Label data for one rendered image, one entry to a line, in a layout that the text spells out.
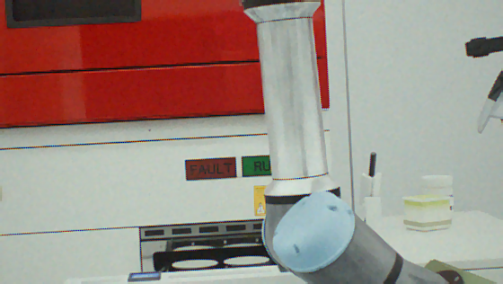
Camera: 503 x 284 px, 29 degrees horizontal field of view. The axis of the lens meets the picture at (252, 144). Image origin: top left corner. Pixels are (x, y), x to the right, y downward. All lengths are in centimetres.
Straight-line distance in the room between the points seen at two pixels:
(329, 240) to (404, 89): 256
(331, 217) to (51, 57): 108
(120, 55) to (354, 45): 173
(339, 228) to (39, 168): 112
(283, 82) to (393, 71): 240
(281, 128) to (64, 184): 94
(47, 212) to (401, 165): 187
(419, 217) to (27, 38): 94
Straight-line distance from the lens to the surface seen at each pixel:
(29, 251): 234
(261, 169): 229
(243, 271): 175
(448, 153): 390
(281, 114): 146
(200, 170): 228
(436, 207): 208
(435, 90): 388
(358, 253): 134
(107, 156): 229
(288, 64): 146
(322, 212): 134
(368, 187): 198
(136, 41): 224
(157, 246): 229
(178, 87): 223
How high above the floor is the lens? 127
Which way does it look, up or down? 3 degrees down
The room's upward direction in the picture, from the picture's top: 3 degrees counter-clockwise
